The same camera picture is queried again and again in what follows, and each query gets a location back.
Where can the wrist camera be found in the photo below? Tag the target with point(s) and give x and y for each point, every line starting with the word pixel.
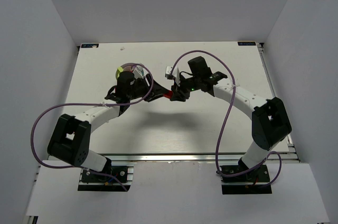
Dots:
pixel 173 74
pixel 138 72

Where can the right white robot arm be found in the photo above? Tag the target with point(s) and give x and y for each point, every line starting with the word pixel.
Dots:
pixel 269 120

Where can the white divided round container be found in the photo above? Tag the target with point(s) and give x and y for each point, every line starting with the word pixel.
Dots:
pixel 129 73

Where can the light green lego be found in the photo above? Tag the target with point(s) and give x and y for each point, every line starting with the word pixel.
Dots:
pixel 119 70

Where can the blue table label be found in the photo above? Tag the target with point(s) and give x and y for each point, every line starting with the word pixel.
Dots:
pixel 249 43
pixel 89 46

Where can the aluminium table frame rail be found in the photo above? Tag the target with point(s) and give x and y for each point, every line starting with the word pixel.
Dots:
pixel 289 140

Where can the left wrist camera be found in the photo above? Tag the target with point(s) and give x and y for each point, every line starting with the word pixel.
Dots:
pixel 138 72

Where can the red lego short brick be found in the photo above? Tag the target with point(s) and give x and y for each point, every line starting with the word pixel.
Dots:
pixel 168 94

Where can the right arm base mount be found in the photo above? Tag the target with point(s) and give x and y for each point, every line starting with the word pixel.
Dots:
pixel 251 183

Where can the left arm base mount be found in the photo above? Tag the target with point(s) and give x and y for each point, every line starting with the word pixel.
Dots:
pixel 118 179

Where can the purple lego brick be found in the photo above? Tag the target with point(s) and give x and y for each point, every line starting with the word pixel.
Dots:
pixel 127 67

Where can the left blue table label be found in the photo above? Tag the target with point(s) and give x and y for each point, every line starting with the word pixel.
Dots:
pixel 89 46

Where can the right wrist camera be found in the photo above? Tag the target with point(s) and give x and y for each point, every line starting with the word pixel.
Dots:
pixel 173 74

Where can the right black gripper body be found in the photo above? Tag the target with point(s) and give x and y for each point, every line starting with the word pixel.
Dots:
pixel 181 92

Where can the right blue table label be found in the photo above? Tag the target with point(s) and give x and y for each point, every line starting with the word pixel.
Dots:
pixel 249 43

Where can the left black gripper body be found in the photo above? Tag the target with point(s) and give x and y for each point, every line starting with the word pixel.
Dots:
pixel 149 86

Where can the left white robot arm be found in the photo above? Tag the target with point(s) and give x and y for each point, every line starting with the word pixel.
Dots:
pixel 71 137

